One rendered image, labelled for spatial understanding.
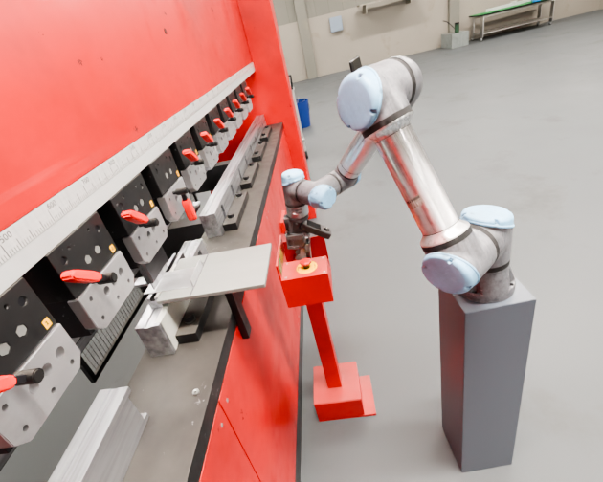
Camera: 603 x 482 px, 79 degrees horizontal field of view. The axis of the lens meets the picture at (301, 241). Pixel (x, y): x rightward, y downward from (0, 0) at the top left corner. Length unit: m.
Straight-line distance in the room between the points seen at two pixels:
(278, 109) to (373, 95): 2.20
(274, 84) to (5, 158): 2.43
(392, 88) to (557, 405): 1.44
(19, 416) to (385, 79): 0.80
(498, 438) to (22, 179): 1.46
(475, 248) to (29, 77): 0.87
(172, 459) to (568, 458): 1.38
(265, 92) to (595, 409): 2.60
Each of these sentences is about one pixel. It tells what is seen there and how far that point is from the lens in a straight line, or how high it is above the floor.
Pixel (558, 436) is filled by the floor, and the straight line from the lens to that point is 1.79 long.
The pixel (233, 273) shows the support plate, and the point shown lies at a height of 1.00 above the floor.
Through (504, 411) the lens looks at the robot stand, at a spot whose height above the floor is 0.32.
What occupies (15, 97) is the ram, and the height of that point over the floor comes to 1.47.
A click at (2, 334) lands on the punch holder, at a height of 1.23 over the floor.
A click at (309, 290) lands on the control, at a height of 0.72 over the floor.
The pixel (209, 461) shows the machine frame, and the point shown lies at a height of 0.81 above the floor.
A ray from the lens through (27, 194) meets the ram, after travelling 0.66.
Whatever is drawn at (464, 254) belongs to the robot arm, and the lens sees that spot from 0.85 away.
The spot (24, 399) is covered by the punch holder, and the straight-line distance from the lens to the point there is 0.61.
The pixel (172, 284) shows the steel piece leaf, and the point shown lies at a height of 1.00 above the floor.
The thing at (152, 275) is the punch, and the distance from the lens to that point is 0.94.
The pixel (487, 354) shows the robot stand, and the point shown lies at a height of 0.61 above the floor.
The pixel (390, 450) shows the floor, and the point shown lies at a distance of 1.68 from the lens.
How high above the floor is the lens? 1.47
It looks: 30 degrees down
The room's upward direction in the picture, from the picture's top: 14 degrees counter-clockwise
